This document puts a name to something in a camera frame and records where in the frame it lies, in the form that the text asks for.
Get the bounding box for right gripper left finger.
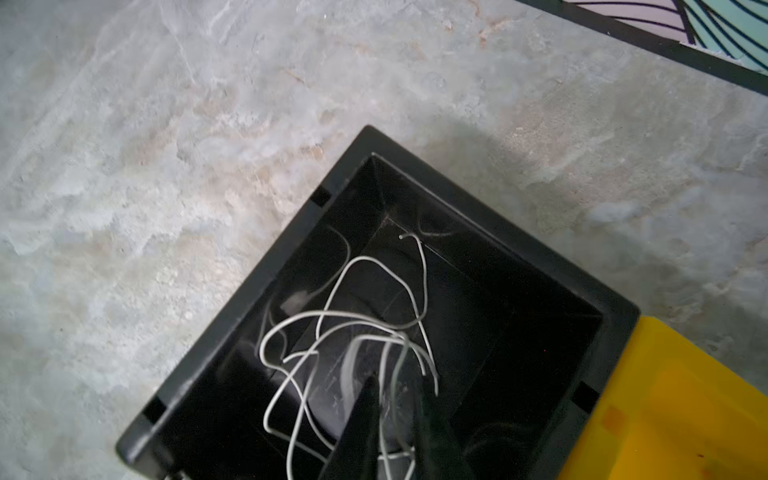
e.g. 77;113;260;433
319;376;380;479

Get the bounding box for white cable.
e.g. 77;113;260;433
257;308;440;480
314;232;436;361

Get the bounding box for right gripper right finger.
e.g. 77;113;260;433
412;370;475;479

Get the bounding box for yellow plastic bin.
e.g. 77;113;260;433
559;317;767;479

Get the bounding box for black plastic bin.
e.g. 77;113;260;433
115;126;640;479

